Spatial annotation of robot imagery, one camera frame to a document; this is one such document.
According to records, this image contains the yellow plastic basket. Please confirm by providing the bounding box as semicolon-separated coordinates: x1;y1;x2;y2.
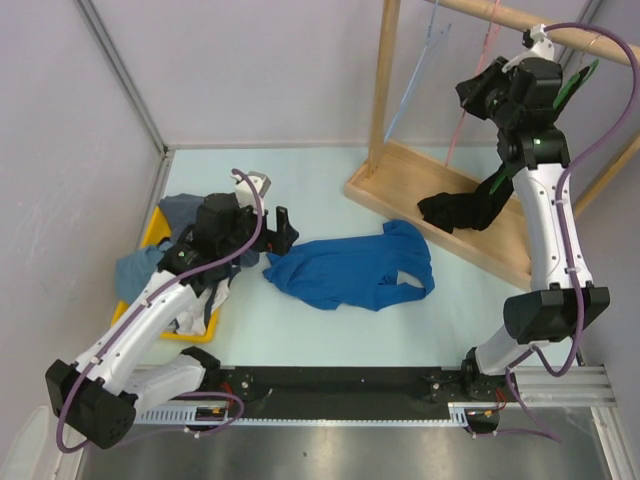
111;206;219;344

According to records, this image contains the blue tank top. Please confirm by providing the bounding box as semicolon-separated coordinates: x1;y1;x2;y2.
263;220;435;312

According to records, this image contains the light teal garment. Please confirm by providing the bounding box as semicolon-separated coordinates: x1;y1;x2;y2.
115;245;164;304

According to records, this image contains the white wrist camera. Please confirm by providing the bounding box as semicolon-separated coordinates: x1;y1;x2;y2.
502;24;555;73
231;171;271;210

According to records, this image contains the purple cable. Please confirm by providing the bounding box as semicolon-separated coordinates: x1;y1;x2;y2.
504;22;640;444
54;168;264;455

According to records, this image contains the light blue wire hanger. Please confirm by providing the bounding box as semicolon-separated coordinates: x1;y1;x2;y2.
383;1;451;144

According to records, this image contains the green hanger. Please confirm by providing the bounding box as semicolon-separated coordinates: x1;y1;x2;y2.
498;62;598;180

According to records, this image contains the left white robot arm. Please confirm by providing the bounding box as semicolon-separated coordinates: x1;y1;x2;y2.
45;194;299;449

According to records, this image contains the pink wire hanger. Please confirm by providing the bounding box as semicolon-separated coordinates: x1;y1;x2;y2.
444;0;501;167

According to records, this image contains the wooden clothes rack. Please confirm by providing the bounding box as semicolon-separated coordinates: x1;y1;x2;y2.
345;1;639;289

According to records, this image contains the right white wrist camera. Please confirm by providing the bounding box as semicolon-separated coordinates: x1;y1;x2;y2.
502;24;555;73

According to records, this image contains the grey-blue printed t-shirt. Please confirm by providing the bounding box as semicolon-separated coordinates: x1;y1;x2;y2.
159;194;229;275

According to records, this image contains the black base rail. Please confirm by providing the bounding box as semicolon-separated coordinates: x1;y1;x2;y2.
197;366;509;423

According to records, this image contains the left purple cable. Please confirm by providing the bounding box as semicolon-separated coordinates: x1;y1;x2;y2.
54;168;264;455

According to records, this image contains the white garment with stripes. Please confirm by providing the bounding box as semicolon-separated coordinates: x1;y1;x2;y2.
164;278;230;336

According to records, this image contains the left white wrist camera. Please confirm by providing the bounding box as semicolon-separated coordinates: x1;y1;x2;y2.
231;171;271;210

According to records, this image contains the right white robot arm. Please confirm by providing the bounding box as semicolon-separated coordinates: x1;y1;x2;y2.
456;57;610;401

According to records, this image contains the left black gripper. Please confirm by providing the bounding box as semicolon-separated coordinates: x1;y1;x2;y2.
218;197;297;259

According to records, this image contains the black garment on hanger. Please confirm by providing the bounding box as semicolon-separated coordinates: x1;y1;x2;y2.
416;160;514;234

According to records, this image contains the aluminium frame post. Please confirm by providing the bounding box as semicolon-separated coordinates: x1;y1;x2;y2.
74;0;169;158

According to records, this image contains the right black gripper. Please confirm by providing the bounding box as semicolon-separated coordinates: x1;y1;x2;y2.
455;57;519;131

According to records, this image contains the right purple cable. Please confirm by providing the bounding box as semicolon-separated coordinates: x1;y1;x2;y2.
504;22;640;444

